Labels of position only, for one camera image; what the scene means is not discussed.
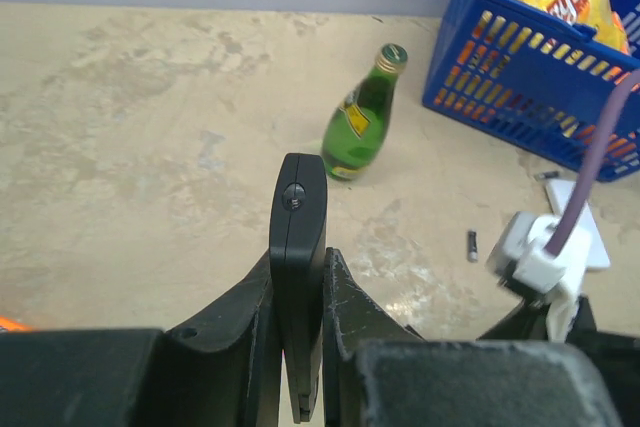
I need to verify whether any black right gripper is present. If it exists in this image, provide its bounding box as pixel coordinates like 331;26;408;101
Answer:
477;294;640;427

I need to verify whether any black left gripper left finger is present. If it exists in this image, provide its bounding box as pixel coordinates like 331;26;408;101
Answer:
1;255;281;426

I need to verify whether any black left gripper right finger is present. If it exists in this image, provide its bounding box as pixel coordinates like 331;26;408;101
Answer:
323;248;622;426

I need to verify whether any aaa battery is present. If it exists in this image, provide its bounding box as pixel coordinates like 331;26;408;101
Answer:
467;229;478;263
534;171;560;181

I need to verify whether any black remote control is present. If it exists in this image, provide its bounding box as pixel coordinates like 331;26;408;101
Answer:
269;153;327;424

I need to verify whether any white rectangular box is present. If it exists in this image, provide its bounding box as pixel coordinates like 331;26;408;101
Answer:
545;178;611;271

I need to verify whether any green glass bottle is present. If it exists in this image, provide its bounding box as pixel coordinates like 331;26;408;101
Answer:
321;43;408;181

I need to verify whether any blue plastic shopping basket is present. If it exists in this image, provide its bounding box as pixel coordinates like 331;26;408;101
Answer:
422;0;639;171

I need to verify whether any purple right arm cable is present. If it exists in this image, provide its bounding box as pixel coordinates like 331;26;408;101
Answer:
544;69;640;258

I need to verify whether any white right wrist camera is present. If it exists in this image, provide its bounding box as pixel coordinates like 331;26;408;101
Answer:
486;211;591;302

